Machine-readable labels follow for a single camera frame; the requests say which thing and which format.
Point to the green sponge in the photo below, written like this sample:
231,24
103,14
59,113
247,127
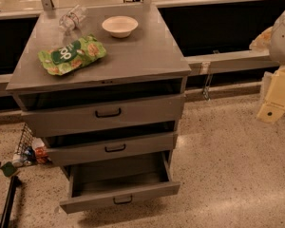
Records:
9,169

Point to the grey middle drawer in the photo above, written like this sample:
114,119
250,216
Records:
106,145

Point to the green chip bag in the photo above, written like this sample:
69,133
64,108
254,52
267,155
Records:
80,53

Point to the black stand leg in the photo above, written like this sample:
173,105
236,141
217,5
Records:
5,219

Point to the grey drawer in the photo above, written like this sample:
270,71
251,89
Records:
119,181
94,117
106,145

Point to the grey horizontal rail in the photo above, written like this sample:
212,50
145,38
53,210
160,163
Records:
229,62

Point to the grey bottom drawer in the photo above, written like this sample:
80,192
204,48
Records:
119,181

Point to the grey top drawer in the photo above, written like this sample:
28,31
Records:
94,117

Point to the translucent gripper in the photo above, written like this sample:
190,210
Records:
283,38

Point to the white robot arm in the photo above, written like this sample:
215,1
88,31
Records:
272,40

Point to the white bowl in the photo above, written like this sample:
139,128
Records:
119,26

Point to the wire basket with items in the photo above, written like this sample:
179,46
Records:
29,150

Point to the grey drawer cabinet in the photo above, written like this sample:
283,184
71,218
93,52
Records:
147,63

